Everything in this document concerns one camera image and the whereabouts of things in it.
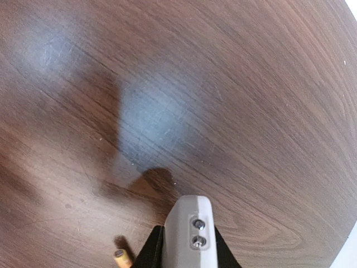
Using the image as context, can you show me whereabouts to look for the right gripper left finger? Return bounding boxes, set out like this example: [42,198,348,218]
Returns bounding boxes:
[133,226,165,268]

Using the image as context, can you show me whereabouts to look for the orange AA battery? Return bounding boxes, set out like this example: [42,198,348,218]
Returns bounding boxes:
[114,249,133,268]

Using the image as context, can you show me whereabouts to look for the white remote control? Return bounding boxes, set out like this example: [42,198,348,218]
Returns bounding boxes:
[162,195,218,268]

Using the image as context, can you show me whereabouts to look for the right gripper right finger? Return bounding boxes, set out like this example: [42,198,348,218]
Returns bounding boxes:
[215,227,242,268]

